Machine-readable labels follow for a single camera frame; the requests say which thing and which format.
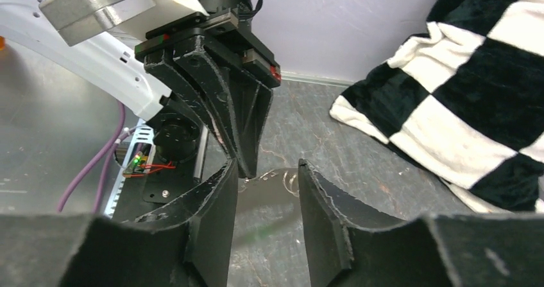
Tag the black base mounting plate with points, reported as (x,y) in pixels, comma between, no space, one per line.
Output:
(161,182)

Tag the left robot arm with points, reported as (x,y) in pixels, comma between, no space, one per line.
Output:
(108,61)

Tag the black and white checkered pillow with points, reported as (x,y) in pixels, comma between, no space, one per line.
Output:
(463,100)

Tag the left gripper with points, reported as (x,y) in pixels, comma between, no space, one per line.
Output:
(177,57)

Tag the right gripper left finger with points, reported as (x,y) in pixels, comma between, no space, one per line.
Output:
(186,242)

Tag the metal key organizer plate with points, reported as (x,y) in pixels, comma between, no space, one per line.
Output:
(270,195)

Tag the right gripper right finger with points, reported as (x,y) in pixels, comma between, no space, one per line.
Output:
(350,243)

